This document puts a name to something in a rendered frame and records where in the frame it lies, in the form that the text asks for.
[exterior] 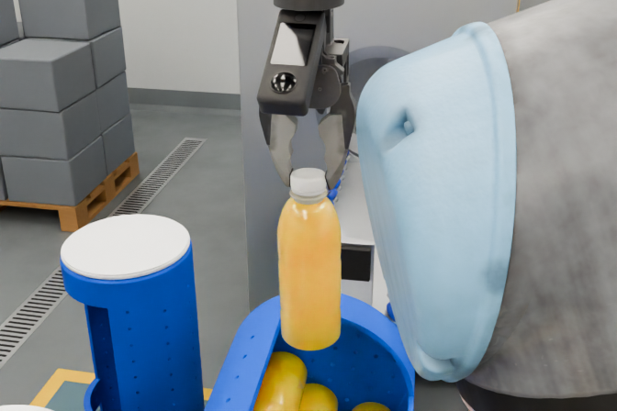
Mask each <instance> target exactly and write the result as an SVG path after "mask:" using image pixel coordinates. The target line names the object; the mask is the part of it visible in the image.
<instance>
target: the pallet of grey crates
mask: <svg viewBox="0 0 617 411"><path fill-rule="evenodd" d="M18 3H19V9H20V15H21V20H22V22H17V17H16V11H15V6H14V0H0V212H1V211H2V210H3V209H4V208H6V207H7V206H21V207H31V208H41V209H51V210H58V212H59V218H60V223H61V229H62V231H69V232H75V231H77V230H78V229H80V228H83V227H85V226H86V225H87V224H88V223H89V222H90V221H91V220H92V219H93V218H94V217H95V216H96V215H97V214H98V213H99V212H100V211H101V210H102V209H103V208H104V207H105V206H106V205H107V204H108V203H109V202H110V201H112V200H113V199H114V198H115V197H116V196H117V195H118V194H119V193H120V192H121V191H122V190H123V189H124V188H125V187H126V186H127V185H128V184H129V183H130V182H131V181H132V180H133V179H134V178H135V177H136V176H137V175H138V174H139V173H140V170H139V161H138V153H137V152H136V151H135V145H134V137H133V128H132V119H131V113H130V110H129V93H128V85H127V76H126V72H125V70H126V69H127V68H126V59H125V51H124V42H123V33H122V27H121V26H120V25H121V23H120V14H119V5H118V0H18Z"/></svg>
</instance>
